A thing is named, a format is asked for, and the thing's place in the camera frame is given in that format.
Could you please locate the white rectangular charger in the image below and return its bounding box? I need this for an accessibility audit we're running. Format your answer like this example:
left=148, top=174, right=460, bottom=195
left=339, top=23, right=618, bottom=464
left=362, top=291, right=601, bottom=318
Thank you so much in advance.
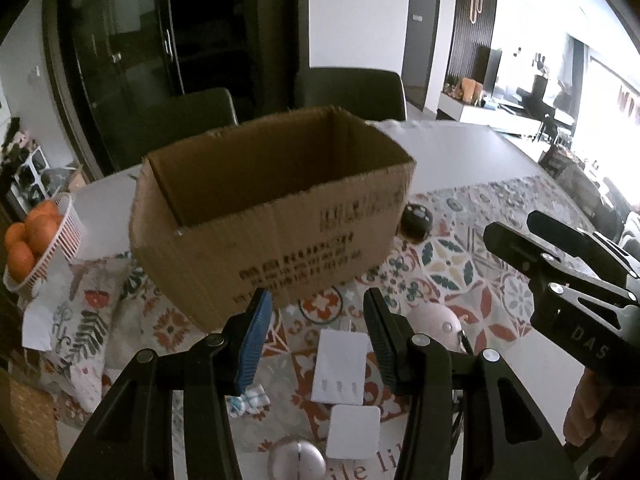
left=311, top=329, right=373, bottom=406

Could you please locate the patterned tablecloth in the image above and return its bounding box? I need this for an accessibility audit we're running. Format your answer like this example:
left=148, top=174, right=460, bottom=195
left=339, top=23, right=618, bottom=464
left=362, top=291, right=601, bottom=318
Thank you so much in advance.
left=22, top=119, right=623, bottom=480

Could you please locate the white shoe rack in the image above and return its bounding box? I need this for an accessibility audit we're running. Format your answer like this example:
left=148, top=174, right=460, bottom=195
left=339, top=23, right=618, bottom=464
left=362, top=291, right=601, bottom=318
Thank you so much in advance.
left=10, top=145, right=51, bottom=201

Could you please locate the dark glass cabinet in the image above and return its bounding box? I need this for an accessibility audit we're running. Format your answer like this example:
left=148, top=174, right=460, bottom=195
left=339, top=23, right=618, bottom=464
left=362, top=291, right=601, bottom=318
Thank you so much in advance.
left=42, top=0, right=301, bottom=181

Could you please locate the person's right hand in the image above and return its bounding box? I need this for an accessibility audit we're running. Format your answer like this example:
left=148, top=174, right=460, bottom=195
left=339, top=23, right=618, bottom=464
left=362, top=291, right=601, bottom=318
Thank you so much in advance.
left=563, top=372, right=623, bottom=448

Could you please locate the white plastic basket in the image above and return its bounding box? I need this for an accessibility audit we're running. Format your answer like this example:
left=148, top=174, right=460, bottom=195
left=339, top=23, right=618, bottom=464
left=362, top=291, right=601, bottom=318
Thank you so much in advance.
left=4, top=194, right=87, bottom=293

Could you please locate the dark sofa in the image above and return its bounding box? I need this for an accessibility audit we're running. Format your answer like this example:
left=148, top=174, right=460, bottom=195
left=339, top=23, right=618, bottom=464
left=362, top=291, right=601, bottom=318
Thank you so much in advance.
left=537, top=142, right=640, bottom=261

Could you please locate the dark dining chair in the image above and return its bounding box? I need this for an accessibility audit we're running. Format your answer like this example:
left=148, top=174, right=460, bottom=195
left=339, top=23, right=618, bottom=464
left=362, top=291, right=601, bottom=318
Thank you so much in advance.
left=295, top=66, right=407, bottom=122
left=150, top=87, right=240, bottom=141

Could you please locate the crumpled white blue wrapper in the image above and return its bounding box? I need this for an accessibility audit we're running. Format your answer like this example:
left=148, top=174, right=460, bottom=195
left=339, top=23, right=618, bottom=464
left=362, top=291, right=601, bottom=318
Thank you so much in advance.
left=227, top=382, right=272, bottom=417

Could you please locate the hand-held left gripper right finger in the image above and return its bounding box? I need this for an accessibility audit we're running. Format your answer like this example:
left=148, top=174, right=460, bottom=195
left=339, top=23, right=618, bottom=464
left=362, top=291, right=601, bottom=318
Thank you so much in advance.
left=362, top=287, right=583, bottom=480

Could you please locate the dark interior door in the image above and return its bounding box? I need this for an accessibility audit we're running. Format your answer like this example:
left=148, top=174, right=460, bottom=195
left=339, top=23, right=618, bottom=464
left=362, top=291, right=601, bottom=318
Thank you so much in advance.
left=402, top=0, right=443, bottom=111

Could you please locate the white low tv cabinet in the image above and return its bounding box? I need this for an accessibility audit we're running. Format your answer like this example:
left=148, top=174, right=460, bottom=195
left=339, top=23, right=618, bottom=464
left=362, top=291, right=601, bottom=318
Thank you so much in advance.
left=439, top=90, right=546, bottom=133

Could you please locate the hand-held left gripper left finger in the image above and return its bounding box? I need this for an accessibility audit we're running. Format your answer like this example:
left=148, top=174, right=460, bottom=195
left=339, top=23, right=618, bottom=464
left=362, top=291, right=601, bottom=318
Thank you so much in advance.
left=57, top=287, right=273, bottom=480

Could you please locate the pale round ball case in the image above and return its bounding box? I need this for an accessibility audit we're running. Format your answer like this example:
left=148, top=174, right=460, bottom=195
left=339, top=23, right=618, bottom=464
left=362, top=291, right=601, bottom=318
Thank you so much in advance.
left=267, top=436, right=327, bottom=480

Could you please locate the small cardboard box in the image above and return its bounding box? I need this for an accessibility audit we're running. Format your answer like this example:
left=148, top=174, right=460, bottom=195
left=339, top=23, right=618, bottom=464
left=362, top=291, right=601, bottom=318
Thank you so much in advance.
left=67, top=164, right=91, bottom=193

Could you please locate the brown cardboard box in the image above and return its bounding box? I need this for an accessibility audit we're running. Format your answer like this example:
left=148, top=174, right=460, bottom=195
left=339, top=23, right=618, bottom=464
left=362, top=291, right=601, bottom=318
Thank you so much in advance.
left=129, top=105, right=417, bottom=333

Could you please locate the dark slatted wall panel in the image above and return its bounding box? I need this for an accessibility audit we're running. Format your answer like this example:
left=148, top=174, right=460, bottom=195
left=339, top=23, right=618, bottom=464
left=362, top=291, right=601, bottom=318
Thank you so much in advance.
left=447, top=0, right=501, bottom=96

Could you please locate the white square charger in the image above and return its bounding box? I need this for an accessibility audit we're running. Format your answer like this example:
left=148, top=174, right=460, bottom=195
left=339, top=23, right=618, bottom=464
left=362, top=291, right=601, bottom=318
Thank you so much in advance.
left=326, top=404, right=382, bottom=460

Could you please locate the black round pouch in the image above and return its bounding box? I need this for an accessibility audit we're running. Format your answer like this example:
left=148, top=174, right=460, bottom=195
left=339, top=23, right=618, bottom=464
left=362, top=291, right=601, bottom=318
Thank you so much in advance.
left=400, top=201, right=433, bottom=242

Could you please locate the orange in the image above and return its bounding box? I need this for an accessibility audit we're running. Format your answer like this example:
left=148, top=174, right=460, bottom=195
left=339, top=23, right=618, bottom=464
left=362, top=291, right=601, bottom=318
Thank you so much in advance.
left=5, top=224, right=27, bottom=256
left=7, top=242, right=37, bottom=283
left=26, top=216, right=63, bottom=256
left=30, top=200, right=65, bottom=221

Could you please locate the pale pink computer mouse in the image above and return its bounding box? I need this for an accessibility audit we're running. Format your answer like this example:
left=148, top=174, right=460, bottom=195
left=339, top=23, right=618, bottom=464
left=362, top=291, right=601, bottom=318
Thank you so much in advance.
left=407, top=305, right=463, bottom=356

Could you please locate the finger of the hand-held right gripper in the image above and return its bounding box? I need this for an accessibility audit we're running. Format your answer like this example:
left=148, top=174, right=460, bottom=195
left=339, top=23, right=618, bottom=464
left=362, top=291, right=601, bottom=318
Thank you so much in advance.
left=482, top=221, right=638, bottom=312
left=526, top=210, right=640, bottom=281

